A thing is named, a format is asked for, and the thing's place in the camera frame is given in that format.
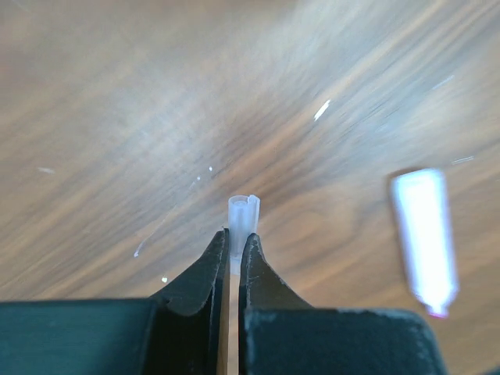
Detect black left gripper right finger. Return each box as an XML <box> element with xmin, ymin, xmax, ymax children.
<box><xmin>238</xmin><ymin>234</ymin><xmax>448</xmax><ymax>374</ymax></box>

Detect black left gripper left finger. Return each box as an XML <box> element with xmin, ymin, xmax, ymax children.
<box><xmin>1</xmin><ymin>230</ymin><xmax>230</xmax><ymax>374</ymax></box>

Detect clear pen cap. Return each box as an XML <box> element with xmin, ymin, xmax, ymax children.
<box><xmin>228</xmin><ymin>195</ymin><xmax>260</xmax><ymax>276</ymax></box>

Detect pink highlighter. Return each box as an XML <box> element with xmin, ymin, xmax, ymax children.
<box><xmin>391</xmin><ymin>168</ymin><xmax>459</xmax><ymax>319</ymax></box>

